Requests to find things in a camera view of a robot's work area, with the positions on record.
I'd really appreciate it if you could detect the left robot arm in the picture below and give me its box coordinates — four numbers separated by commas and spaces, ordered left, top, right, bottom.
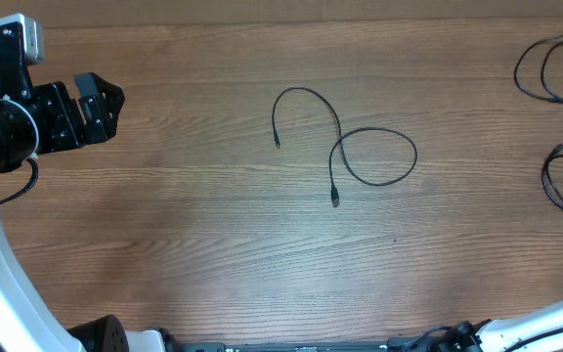
0, 73, 183, 351

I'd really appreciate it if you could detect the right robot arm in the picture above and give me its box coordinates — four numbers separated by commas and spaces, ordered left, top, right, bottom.
428, 300, 563, 352

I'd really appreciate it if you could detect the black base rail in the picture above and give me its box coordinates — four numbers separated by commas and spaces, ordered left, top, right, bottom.
179, 336, 435, 352

